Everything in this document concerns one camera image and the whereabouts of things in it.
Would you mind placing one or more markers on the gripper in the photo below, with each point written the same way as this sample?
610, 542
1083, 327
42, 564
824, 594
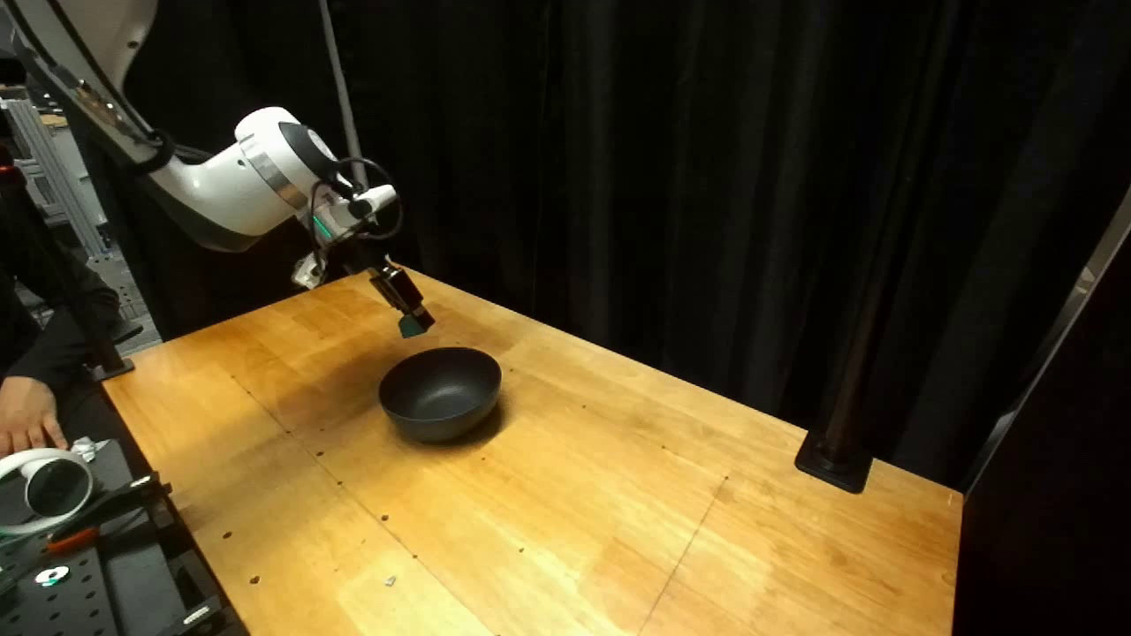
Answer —
365, 257

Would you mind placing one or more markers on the green cube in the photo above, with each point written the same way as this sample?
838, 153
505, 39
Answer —
414, 325

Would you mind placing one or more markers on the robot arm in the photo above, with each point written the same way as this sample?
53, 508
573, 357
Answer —
221, 181

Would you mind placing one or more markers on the black bowl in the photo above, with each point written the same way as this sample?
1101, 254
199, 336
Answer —
439, 397

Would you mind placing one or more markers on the grey pole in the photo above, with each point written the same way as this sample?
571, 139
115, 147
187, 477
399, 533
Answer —
341, 88

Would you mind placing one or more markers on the person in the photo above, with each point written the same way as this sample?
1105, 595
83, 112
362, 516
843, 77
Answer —
35, 291

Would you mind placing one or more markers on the crumpled foil piece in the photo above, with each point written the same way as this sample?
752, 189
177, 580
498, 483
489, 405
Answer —
88, 449

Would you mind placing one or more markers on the black clamp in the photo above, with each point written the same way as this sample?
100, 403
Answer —
119, 499

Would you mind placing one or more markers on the black curtain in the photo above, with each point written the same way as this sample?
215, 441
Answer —
707, 177

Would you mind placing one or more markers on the black perforated plate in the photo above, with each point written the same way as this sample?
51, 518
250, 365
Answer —
106, 583

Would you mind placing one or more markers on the small silver disc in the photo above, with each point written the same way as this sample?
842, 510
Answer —
51, 577

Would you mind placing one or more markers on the black stand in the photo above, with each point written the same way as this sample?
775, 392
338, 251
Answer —
835, 459

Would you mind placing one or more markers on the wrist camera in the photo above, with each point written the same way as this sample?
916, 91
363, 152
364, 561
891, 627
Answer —
307, 270

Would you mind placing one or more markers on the black foot bracket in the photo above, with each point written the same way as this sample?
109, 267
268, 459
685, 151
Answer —
110, 358

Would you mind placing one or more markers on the aluminium frame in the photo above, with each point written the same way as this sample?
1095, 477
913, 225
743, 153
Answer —
53, 168

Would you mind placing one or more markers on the silver rail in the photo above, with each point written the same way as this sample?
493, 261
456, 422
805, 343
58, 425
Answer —
1051, 327

